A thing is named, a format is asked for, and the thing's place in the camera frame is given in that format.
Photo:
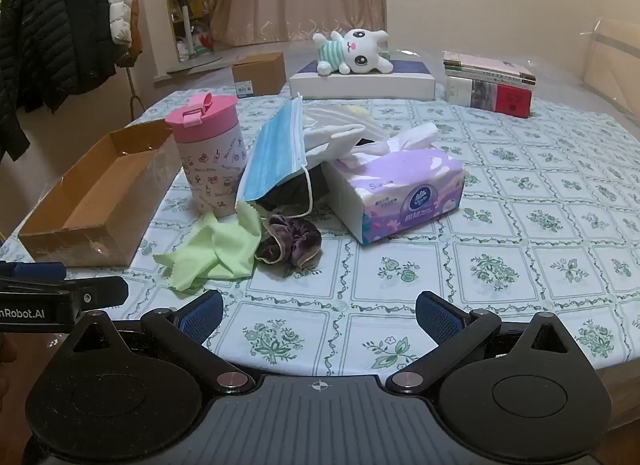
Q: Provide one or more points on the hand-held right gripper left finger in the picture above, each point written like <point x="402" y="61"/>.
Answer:
<point x="202" y="317"/>

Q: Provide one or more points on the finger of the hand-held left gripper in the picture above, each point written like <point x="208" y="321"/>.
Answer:
<point x="35" y="271"/>
<point x="95" y="291"/>

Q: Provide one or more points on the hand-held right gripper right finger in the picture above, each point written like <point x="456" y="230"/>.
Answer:
<point x="440" y="317"/>

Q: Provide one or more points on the green cloth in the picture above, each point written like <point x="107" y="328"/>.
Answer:
<point x="220" y="250"/>

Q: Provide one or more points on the purple scrunchie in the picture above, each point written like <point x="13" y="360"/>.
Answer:
<point x="287" y="240"/>

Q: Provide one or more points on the blue face mask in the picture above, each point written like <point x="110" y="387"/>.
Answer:
<point x="275" y="155"/>

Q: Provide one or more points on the clear plastic white packet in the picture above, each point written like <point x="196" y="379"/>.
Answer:
<point x="340" y="115"/>

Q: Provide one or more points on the purple tissue pack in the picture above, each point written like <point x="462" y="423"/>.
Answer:
<point x="410" y="190"/>

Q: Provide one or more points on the pink lidded cup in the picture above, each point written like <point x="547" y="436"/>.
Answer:
<point x="210" y="165"/>

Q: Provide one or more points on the metal clothes rack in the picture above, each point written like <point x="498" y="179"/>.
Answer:
<point x="131" y="90"/>

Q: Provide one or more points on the long black puffer jacket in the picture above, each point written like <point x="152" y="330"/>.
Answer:
<point x="30" y="45"/>

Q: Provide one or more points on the black jacket with logo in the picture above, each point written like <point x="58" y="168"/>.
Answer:
<point x="85" y="35"/>

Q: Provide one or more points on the flat white box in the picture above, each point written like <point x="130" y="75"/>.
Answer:
<point x="360" y="87"/>

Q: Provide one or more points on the small closed cardboard box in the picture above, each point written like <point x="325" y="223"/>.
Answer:
<point x="260" y="72"/>

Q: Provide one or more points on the stack of thin books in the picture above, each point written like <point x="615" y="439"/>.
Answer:
<point x="490" y="70"/>

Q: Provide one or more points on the brown jacket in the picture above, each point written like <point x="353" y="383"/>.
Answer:
<point x="134" y="35"/>

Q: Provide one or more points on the white plush rabbit toy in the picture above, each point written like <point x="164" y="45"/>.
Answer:
<point x="360" y="52"/>

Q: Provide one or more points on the plastic covered wooden furniture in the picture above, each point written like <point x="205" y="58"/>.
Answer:
<point x="615" y="60"/>

